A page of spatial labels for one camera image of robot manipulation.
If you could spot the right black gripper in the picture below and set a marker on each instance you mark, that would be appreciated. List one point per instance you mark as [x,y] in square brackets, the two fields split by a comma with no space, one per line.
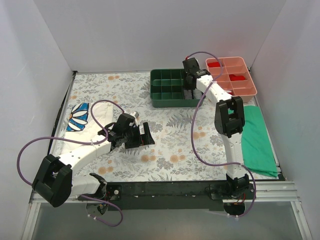
[189,81]

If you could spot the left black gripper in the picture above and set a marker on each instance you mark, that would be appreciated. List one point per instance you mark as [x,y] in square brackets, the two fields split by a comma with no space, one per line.
[139,136]

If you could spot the grey striped underwear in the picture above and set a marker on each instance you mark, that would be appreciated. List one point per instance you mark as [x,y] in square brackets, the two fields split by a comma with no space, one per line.
[197,94]
[187,94]

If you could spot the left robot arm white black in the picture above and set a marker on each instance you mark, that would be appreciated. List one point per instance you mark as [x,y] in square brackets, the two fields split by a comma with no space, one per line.
[56,178]

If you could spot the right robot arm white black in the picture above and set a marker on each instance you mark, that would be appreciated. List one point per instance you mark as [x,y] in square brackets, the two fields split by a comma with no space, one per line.
[229,121]

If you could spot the rolled grey striped underwear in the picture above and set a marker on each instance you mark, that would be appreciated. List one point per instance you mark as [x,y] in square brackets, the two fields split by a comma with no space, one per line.
[197,94]

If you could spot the dark green divided organizer tray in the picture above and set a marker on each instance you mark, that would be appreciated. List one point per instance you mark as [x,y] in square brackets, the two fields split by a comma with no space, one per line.
[166,89]

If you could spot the red rolled cloth top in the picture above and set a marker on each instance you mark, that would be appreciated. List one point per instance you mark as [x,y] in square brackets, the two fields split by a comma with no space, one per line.
[214,64]

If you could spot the red rolled cloth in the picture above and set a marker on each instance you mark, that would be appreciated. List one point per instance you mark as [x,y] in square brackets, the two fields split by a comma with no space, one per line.
[234,77]
[214,64]

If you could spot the red rolled cloth middle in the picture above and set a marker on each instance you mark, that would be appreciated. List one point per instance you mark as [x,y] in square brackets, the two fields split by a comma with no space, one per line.
[234,77]

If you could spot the white cloth with blue flower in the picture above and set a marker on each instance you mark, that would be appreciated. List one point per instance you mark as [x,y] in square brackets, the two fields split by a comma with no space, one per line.
[85,121]

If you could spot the pink divided organizer tray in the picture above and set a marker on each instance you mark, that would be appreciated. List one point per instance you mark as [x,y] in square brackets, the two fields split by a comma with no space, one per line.
[234,65]

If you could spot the floral patterned table mat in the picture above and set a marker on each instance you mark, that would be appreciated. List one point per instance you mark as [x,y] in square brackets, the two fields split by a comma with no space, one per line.
[185,139]

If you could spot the green folded cloth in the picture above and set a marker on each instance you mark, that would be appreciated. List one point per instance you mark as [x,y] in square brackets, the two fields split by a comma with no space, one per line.
[257,152]

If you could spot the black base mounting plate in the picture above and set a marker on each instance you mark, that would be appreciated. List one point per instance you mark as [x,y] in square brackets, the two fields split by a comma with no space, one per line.
[170,195]

